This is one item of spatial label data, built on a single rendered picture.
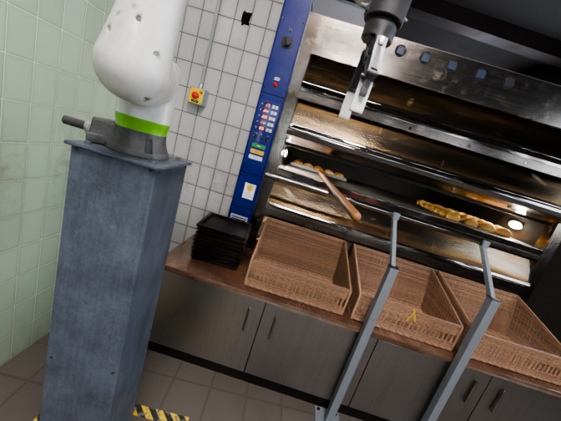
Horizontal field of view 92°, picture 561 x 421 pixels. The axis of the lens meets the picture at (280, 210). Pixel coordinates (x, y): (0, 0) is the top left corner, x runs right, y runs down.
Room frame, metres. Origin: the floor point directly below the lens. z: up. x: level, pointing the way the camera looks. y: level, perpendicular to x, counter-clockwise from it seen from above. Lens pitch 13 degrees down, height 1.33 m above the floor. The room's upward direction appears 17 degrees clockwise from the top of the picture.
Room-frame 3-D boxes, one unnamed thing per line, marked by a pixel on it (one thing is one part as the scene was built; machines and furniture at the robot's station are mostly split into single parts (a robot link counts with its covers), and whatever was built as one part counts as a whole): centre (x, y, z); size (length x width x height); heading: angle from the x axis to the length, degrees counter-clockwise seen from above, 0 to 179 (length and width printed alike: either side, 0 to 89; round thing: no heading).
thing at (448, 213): (2.22, -1.39, 1.21); 0.61 x 0.48 x 0.06; 179
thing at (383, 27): (0.74, -0.10, 1.61); 0.08 x 0.07 x 0.09; 2
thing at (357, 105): (0.67, -0.10, 1.48); 0.03 x 0.01 x 0.07; 92
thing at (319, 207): (1.79, -0.79, 1.02); 1.79 x 0.11 x 0.19; 89
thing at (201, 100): (1.78, 0.71, 1.46); 0.10 x 0.07 x 0.10; 89
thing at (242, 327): (1.51, -0.68, 0.29); 2.42 x 0.56 x 0.58; 89
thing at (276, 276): (1.54, -0.20, 0.72); 0.56 x 0.49 x 0.28; 90
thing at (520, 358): (1.51, -1.40, 0.72); 0.56 x 0.49 x 0.28; 90
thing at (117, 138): (0.70, 0.46, 1.23); 0.26 x 0.15 x 0.06; 93
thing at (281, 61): (2.75, 0.23, 1.08); 1.93 x 0.16 x 2.15; 179
